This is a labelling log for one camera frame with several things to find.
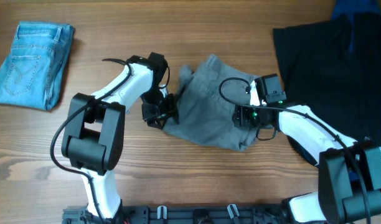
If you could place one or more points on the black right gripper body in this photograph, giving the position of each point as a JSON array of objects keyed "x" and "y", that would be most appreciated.
[{"x": 243, "y": 115}]

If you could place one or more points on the folded blue denim jeans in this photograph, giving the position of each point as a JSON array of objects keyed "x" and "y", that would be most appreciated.
[{"x": 31, "y": 75}]

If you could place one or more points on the grey shorts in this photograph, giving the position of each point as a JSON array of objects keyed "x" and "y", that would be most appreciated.
[{"x": 205, "y": 118}]

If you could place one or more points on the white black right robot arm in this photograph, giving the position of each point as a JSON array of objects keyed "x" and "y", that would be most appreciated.
[{"x": 349, "y": 180}]

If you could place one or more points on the blue garment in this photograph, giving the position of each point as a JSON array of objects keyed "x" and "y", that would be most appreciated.
[{"x": 351, "y": 7}]

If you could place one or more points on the black shirt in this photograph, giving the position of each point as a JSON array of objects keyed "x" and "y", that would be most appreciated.
[{"x": 335, "y": 68}]

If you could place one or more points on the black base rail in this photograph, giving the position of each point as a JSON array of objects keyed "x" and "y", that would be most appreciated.
[{"x": 260, "y": 214}]

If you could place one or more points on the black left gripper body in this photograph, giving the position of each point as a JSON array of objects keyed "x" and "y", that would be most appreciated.
[{"x": 161, "y": 112}]

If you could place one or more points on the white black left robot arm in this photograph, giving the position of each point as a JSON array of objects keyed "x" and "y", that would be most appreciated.
[{"x": 93, "y": 133}]

